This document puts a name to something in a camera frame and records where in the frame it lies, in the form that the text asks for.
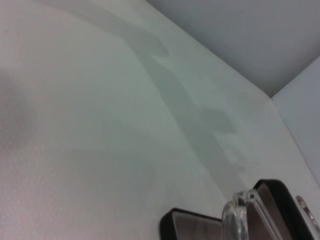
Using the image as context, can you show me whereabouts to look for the clear white glasses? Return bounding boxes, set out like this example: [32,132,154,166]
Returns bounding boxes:
[221,189,317,240]

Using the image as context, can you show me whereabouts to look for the black glasses case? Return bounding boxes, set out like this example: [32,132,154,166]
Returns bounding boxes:
[159,178,317,240]

